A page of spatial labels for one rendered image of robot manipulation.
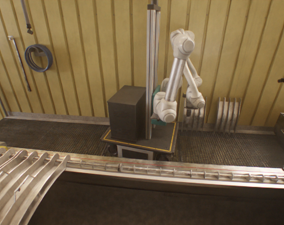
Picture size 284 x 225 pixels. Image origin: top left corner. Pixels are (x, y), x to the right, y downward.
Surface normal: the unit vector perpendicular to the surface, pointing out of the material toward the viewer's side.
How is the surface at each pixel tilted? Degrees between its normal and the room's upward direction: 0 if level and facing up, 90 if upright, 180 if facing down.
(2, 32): 90
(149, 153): 90
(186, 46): 83
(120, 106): 90
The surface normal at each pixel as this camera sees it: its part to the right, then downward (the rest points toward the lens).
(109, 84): -0.11, 0.48
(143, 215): -0.09, -0.08
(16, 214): -0.01, -0.81
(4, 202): 0.99, 0.05
